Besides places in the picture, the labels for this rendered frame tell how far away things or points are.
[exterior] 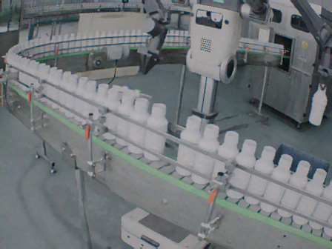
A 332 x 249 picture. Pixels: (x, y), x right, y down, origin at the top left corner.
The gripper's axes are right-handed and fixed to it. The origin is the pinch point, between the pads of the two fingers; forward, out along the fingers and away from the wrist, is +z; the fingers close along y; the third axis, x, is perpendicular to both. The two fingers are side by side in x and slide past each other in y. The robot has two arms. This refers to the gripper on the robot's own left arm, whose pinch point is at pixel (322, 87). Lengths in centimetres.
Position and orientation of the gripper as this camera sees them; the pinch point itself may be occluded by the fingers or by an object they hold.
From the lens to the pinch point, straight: 119.2
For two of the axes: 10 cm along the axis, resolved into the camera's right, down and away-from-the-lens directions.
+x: -8.2, -3.1, 4.7
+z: -1.1, 9.1, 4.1
